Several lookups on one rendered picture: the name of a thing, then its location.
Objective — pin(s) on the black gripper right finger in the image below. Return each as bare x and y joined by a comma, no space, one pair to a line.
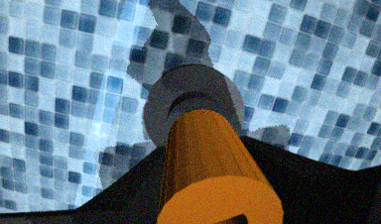
313,192

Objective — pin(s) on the orange knob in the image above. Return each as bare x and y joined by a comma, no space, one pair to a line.
209,177

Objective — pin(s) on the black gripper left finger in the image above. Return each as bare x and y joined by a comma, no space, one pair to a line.
132,199

